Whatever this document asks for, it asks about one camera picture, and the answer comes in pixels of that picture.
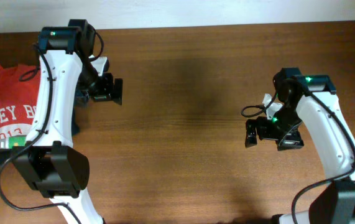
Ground orange red t-shirt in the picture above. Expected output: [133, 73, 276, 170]
[0, 64, 40, 139]

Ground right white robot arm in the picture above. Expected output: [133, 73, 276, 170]
[245, 74, 355, 223]

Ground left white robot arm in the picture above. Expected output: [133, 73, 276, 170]
[8, 20, 123, 223]

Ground folded white pixel-print t-shirt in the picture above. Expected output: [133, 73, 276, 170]
[0, 136, 25, 150]

